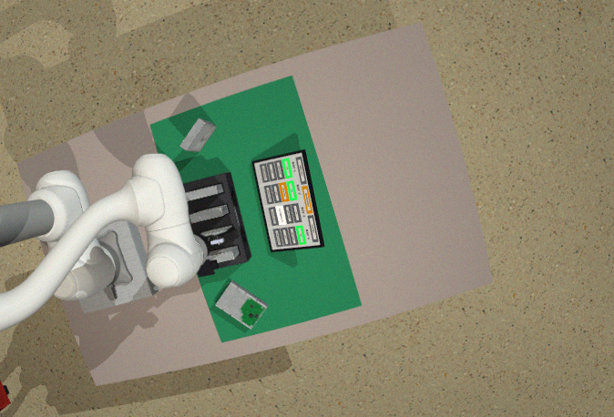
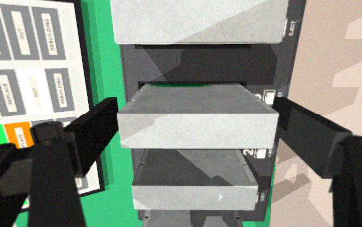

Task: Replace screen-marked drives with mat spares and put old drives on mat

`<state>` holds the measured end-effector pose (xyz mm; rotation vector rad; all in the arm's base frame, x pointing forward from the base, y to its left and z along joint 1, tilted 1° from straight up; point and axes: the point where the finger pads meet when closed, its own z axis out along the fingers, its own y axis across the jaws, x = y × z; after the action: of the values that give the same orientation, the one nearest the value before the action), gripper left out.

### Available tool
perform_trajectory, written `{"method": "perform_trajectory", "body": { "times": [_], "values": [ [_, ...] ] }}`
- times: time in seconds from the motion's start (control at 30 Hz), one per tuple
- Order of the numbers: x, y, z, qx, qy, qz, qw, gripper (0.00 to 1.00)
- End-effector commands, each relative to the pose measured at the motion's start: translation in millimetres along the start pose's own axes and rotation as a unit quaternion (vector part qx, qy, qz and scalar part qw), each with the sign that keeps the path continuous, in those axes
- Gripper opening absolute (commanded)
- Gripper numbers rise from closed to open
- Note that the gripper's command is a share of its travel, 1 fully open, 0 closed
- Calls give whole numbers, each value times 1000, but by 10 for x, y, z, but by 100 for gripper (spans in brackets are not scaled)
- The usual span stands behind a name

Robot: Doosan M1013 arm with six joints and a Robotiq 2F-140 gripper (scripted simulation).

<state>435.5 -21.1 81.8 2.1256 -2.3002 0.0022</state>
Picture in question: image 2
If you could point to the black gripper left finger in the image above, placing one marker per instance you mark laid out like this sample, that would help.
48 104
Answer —
47 169

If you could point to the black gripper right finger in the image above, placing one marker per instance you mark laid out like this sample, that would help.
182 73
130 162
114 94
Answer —
331 151

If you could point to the green mat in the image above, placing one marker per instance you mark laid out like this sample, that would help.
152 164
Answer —
114 206

